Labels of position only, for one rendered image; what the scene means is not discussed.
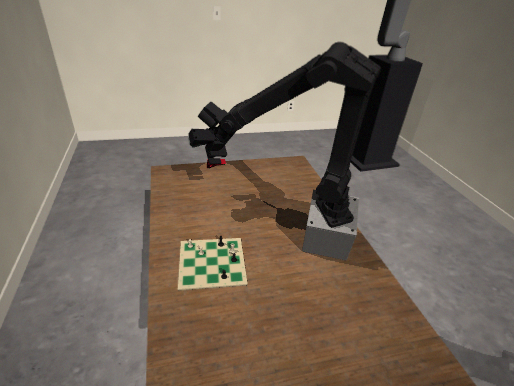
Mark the green and cream chessboard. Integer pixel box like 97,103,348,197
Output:
178,238,248,291

